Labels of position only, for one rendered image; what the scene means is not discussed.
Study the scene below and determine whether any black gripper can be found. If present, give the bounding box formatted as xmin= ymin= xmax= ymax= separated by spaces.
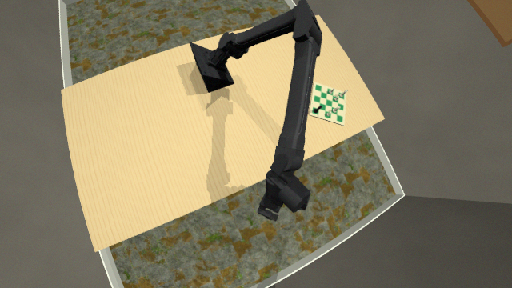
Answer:
xmin=258 ymin=189 xmax=281 ymax=221

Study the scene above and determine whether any green and cream chessboard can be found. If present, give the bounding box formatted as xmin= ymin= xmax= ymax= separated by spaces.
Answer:
xmin=309 ymin=82 xmax=346 ymax=126

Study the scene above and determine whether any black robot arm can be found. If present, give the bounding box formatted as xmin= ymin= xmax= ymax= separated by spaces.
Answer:
xmin=204 ymin=0 xmax=322 ymax=213

